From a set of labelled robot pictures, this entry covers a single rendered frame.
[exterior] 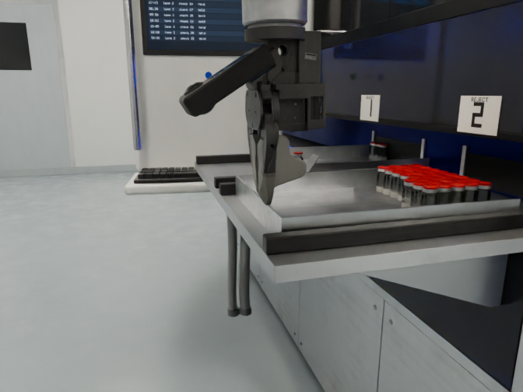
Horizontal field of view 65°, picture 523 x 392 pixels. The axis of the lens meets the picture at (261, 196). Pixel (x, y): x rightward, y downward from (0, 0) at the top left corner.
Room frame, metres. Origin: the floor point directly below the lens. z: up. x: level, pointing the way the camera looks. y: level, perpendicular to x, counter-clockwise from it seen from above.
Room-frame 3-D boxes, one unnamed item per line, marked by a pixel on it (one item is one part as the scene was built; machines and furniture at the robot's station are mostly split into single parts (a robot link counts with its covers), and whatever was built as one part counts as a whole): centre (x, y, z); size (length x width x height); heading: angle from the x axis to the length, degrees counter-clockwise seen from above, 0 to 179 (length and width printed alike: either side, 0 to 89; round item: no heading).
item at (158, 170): (1.24, 0.17, 0.82); 0.40 x 0.14 x 0.02; 99
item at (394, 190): (0.65, -0.24, 0.91); 0.18 x 0.02 x 0.05; 15
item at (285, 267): (0.80, -0.15, 0.87); 0.70 x 0.48 x 0.02; 16
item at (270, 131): (0.49, -0.01, 1.00); 0.05 x 0.02 x 0.09; 16
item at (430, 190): (0.56, -0.24, 0.91); 0.02 x 0.02 x 0.05
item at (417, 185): (0.59, -0.23, 0.91); 0.02 x 0.02 x 0.05
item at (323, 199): (0.62, -0.15, 0.90); 0.34 x 0.26 x 0.04; 105
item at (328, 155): (0.98, -0.17, 0.90); 0.34 x 0.26 x 0.04; 106
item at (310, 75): (0.52, -0.02, 1.07); 0.09 x 0.08 x 0.12; 106
